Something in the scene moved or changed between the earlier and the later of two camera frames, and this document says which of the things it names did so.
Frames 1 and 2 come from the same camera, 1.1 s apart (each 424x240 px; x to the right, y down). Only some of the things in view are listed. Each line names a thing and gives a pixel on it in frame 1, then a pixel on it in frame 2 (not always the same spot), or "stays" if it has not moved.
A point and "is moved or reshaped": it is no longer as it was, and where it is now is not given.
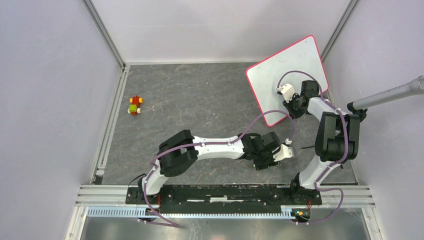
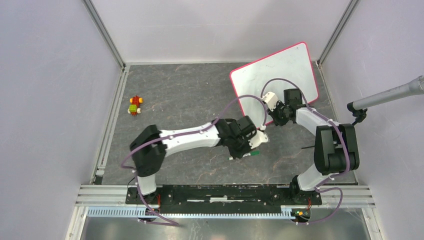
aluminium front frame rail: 113,196 stays
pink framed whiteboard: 303,56 is moved or reshaped
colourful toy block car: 134,108 stays
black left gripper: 269,163 → 239,154
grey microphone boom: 416,86 stays
